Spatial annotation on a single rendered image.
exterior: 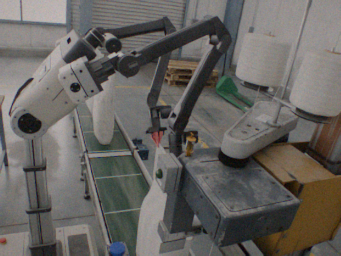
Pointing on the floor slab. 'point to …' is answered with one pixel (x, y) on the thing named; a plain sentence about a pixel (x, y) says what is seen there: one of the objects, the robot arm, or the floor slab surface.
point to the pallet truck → (226, 86)
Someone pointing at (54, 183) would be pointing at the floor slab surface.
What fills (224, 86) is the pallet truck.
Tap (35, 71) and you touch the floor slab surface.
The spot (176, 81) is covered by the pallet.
